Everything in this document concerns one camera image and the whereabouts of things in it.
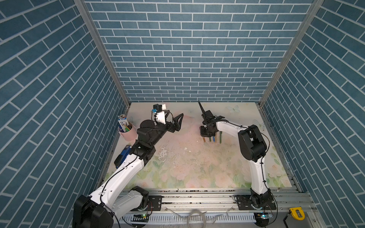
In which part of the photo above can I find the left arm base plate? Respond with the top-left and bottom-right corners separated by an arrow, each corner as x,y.
131,195 -> 163,211

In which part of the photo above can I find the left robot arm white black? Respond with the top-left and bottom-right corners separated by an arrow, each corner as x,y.
72,110 -> 183,228

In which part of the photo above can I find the box in pen cup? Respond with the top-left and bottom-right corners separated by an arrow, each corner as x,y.
118,115 -> 130,133

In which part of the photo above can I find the pink pen holder cup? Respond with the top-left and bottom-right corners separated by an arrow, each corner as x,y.
118,123 -> 138,142

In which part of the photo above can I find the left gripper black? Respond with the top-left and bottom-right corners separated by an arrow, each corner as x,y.
148,114 -> 183,148

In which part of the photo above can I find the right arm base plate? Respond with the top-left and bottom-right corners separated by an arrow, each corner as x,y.
233,194 -> 277,211

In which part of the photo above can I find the yellow tape measure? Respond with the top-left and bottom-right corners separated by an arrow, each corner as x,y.
290,207 -> 305,221

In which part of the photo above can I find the aluminium rail frame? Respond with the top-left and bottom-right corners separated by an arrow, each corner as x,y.
113,190 -> 325,228

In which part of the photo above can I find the blue stapler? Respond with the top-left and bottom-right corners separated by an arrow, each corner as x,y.
114,145 -> 132,169

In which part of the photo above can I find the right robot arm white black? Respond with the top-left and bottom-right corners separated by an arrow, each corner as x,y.
200,108 -> 271,209

